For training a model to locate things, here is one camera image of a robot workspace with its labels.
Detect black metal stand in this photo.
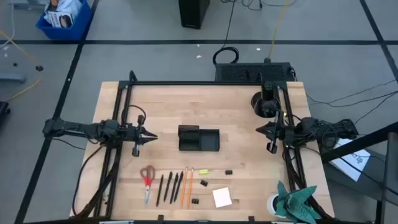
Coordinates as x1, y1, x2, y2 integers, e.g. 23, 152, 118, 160
320, 121, 398, 224

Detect white printed paper sheet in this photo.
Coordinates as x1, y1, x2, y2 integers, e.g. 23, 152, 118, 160
328, 138, 371, 182

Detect black perforated computer case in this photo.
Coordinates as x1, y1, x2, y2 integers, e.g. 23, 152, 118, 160
214, 62, 295, 83

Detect pink sticky note pad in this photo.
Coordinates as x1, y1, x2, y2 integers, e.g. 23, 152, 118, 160
212, 187, 233, 208

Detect green artificial plant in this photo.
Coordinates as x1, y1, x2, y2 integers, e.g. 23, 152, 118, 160
275, 180, 322, 224

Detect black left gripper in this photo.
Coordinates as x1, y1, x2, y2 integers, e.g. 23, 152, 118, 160
126, 114, 159, 157

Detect white plastic packet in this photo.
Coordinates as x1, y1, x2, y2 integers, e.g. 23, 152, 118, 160
57, 0, 82, 16

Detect yellow floor cable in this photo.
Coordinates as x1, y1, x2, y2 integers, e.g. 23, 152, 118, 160
0, 29, 43, 103

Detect black aluminium rig frame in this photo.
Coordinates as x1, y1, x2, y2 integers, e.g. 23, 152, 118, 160
70, 70, 336, 224

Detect black computer tower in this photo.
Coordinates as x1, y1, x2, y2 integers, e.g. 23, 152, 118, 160
178, 0, 211, 30

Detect yellow hanging cable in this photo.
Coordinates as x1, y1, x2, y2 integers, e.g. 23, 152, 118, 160
267, 0, 292, 60

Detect black coiled cable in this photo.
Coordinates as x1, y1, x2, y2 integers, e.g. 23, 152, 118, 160
212, 0, 240, 66

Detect red-handled scissors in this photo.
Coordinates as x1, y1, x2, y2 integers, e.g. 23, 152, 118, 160
139, 165, 155, 205

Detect blue storage bin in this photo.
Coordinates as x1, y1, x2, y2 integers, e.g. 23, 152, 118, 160
35, 0, 93, 41

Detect grey metal floor bar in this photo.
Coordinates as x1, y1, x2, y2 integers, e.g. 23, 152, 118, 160
0, 73, 26, 84

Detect white printed carton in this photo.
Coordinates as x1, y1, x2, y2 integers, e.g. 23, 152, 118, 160
46, 11, 75, 29

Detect black mesh desk organizer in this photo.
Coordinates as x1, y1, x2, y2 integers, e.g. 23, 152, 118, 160
178, 124, 221, 152

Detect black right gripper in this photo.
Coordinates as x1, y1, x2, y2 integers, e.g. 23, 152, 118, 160
256, 110, 295, 154

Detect white plant pot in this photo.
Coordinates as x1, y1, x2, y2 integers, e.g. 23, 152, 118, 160
266, 193, 280, 217

